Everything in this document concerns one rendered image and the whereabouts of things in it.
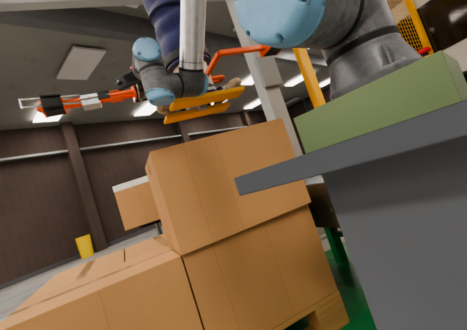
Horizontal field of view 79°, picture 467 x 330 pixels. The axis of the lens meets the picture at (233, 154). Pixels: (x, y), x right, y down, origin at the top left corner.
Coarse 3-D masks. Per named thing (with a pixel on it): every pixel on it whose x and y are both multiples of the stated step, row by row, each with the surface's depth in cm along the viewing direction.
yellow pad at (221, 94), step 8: (216, 88) 130; (232, 88) 128; (240, 88) 129; (200, 96) 121; (208, 96) 123; (216, 96) 125; (224, 96) 129; (232, 96) 133; (176, 104) 119; (184, 104) 122; (192, 104) 126; (200, 104) 130
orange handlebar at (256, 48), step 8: (240, 48) 118; (248, 48) 120; (256, 48) 121; (264, 48) 123; (216, 56) 116; (216, 64) 122; (208, 72) 128; (216, 80) 143; (112, 96) 120; (120, 96) 121; (128, 96) 126; (72, 104) 117; (80, 104) 118; (40, 112) 112
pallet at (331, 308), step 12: (324, 300) 122; (336, 300) 124; (300, 312) 117; (312, 312) 122; (324, 312) 121; (336, 312) 123; (288, 324) 114; (312, 324) 125; (324, 324) 119; (336, 324) 122
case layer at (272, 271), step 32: (288, 224) 123; (128, 256) 145; (160, 256) 116; (192, 256) 106; (224, 256) 110; (256, 256) 115; (288, 256) 120; (320, 256) 125; (64, 288) 115; (96, 288) 96; (128, 288) 97; (160, 288) 100; (192, 288) 104; (224, 288) 108; (256, 288) 112; (288, 288) 117; (320, 288) 122; (32, 320) 86; (64, 320) 89; (96, 320) 92; (128, 320) 95; (160, 320) 98; (192, 320) 102; (224, 320) 106; (256, 320) 110
